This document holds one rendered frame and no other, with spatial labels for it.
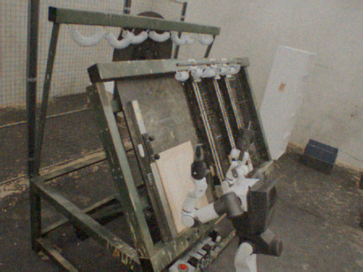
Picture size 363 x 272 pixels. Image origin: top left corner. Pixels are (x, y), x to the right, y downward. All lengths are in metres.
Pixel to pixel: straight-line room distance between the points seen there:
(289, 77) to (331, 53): 1.55
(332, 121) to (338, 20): 2.07
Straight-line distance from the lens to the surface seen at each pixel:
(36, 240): 3.16
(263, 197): 1.93
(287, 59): 5.80
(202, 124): 2.57
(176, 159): 2.27
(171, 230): 2.14
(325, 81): 7.10
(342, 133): 7.22
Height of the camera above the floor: 2.31
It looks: 22 degrees down
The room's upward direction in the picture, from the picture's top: 11 degrees clockwise
